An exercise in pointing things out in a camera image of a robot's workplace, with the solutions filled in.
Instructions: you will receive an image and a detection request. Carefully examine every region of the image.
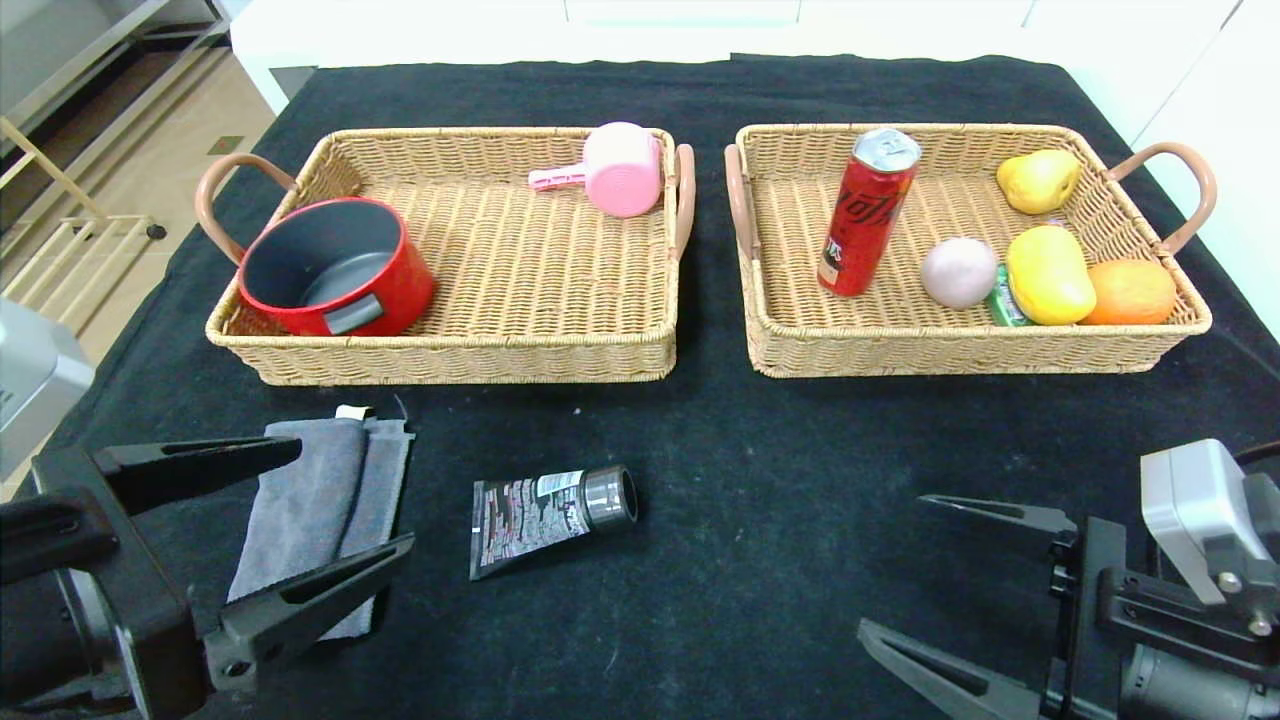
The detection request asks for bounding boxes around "red soda can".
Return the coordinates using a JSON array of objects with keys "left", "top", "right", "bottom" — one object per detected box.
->
[{"left": 817, "top": 128, "right": 923, "bottom": 298}]

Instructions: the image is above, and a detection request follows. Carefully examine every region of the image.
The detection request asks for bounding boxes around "black tablecloth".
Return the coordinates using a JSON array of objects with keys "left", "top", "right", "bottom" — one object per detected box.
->
[{"left": 0, "top": 55, "right": 1280, "bottom": 720}]

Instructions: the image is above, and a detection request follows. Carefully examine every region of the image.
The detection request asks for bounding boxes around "pink plastic measuring cup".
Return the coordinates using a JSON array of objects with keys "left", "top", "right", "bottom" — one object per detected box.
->
[{"left": 528, "top": 122, "right": 665, "bottom": 219}]

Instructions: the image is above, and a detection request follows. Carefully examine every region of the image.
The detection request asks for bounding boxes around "wicker basket holding food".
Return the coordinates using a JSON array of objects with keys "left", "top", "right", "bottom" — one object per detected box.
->
[{"left": 724, "top": 123, "right": 1218, "bottom": 379}]

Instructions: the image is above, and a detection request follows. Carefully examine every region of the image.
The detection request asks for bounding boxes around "pale pink peach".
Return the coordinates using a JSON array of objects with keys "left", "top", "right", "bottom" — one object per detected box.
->
[{"left": 920, "top": 237, "right": 1000, "bottom": 309}]

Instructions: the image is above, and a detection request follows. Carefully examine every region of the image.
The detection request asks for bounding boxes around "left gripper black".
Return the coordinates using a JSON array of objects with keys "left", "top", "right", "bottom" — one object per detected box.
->
[{"left": 0, "top": 435, "right": 416, "bottom": 720}]

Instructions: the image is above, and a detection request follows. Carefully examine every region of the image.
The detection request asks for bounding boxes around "yellow oblong food item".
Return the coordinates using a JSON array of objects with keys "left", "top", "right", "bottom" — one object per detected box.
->
[{"left": 1005, "top": 225, "right": 1098, "bottom": 326}]

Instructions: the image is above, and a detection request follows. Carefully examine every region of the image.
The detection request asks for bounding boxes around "grey towel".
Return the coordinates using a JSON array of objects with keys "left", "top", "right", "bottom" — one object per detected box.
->
[{"left": 228, "top": 406, "right": 416, "bottom": 641}]

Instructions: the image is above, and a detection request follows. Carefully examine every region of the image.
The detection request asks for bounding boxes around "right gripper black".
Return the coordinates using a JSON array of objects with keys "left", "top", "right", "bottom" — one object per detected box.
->
[{"left": 856, "top": 493, "right": 1280, "bottom": 720}]

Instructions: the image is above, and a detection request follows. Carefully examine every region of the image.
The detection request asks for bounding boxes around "green gum pack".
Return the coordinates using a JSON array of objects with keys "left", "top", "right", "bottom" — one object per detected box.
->
[{"left": 985, "top": 265, "right": 1031, "bottom": 328}]

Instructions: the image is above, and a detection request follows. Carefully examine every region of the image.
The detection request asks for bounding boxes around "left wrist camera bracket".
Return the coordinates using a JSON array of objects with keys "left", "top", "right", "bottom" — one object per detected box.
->
[{"left": 0, "top": 495, "right": 121, "bottom": 586}]

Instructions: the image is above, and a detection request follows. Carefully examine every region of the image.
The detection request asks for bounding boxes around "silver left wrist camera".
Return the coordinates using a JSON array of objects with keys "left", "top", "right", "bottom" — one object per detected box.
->
[{"left": 0, "top": 298, "right": 96, "bottom": 481}]

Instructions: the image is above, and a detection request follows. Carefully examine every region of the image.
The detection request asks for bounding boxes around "orange fruit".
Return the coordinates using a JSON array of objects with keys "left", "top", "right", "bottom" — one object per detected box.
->
[{"left": 1082, "top": 259, "right": 1179, "bottom": 326}]

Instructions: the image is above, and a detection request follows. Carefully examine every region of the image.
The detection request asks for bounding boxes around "black tube grey cap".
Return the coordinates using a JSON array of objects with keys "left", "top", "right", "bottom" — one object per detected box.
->
[{"left": 470, "top": 465, "right": 639, "bottom": 583}]

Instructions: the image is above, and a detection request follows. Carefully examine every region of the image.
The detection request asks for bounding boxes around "red pot grey inside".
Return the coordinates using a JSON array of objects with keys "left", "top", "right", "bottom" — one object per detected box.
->
[{"left": 236, "top": 197, "right": 435, "bottom": 338}]

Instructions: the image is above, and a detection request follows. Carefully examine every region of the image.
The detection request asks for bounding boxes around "grey metal shelf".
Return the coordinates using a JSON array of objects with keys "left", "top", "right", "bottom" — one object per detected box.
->
[{"left": 0, "top": 0, "right": 236, "bottom": 236}]

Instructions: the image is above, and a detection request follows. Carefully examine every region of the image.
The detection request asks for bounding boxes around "yellow pear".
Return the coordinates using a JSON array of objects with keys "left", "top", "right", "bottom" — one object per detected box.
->
[{"left": 996, "top": 149, "right": 1082, "bottom": 215}]

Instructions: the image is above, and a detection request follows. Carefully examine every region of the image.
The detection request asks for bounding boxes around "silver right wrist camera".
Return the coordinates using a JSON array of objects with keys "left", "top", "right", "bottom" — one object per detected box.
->
[{"left": 1140, "top": 438, "right": 1280, "bottom": 606}]

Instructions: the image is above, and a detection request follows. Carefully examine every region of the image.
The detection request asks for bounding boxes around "wicker basket holding kitchenware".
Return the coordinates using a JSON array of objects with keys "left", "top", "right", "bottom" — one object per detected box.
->
[{"left": 193, "top": 126, "right": 696, "bottom": 387}]

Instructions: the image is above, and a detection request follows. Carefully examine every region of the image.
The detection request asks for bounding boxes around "wooden rack on wheels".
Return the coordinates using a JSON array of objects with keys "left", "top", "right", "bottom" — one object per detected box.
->
[{"left": 0, "top": 115, "right": 166, "bottom": 341}]

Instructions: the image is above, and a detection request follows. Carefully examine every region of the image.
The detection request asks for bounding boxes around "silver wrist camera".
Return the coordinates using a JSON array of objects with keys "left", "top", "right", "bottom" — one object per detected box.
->
[
  {"left": 1140, "top": 438, "right": 1280, "bottom": 606},
  {"left": 0, "top": 298, "right": 96, "bottom": 481}
]

